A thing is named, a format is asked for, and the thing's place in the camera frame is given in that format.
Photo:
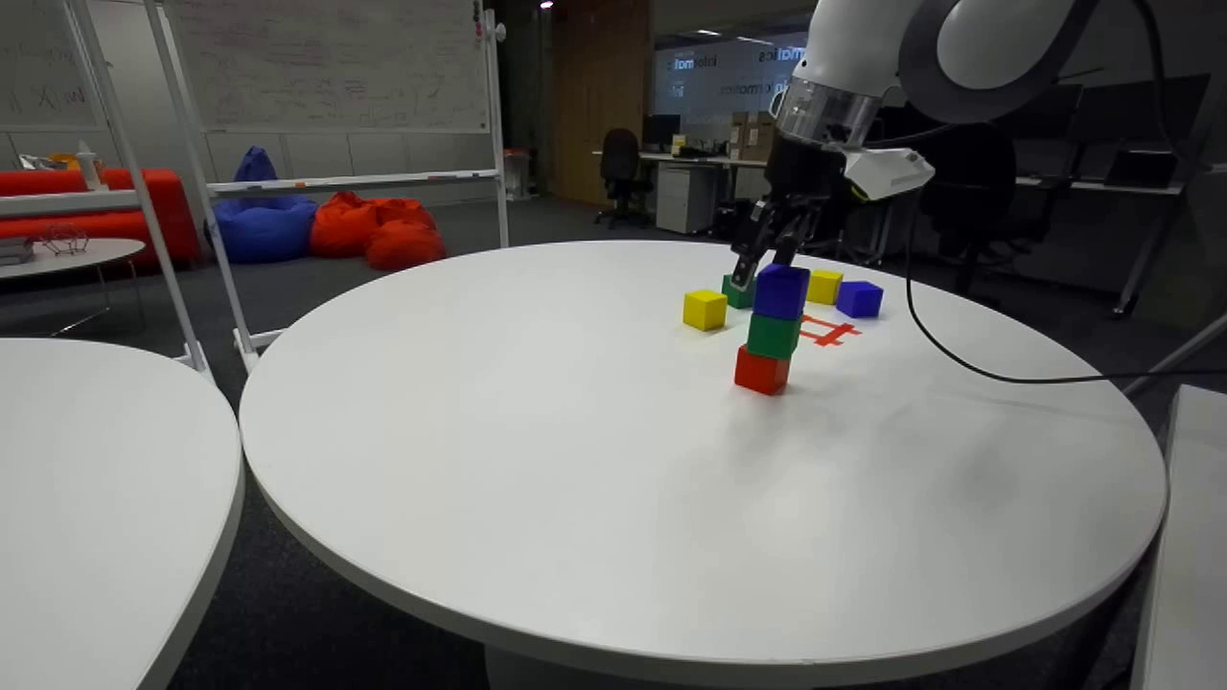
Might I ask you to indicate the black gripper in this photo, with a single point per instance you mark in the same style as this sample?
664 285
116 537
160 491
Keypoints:
807 179

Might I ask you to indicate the blue toy block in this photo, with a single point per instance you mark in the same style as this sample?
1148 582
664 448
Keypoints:
779 293
861 299

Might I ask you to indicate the green toy block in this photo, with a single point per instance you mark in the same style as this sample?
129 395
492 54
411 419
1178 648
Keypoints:
737 293
773 335

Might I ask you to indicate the yellow toy block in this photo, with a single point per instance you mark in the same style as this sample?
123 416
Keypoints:
826 285
704 313

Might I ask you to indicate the orange toy block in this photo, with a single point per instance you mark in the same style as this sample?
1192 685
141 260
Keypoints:
761 373

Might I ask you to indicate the office desk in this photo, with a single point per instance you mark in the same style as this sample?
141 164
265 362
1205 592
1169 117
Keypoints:
692 179

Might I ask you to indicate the black office chair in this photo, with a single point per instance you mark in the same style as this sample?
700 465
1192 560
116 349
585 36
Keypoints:
622 168
981 195

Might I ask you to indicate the lit computer monitor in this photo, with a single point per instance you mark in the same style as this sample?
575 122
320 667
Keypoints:
704 81

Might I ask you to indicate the orange beanbag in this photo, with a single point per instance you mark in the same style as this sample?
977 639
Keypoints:
348 223
407 238

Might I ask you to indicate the large whiteboard on stand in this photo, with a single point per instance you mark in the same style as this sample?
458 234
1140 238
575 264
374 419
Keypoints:
332 62

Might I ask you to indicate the white base unit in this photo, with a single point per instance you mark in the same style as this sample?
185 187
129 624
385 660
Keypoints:
1192 537

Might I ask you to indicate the blue beanbag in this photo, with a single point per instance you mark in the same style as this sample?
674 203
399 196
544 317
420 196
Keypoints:
263 223

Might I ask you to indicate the small whiteboard on stand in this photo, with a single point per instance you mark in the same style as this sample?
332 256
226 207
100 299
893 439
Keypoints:
77 200

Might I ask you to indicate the small white round table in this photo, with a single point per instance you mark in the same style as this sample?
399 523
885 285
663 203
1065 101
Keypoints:
63 256

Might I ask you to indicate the red beanbag sofa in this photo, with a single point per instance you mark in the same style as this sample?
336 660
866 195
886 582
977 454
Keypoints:
51 216

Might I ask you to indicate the white round side table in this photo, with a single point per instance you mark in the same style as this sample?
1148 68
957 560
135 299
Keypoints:
90 513

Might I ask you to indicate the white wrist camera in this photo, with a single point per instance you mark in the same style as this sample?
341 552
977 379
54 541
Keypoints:
886 173

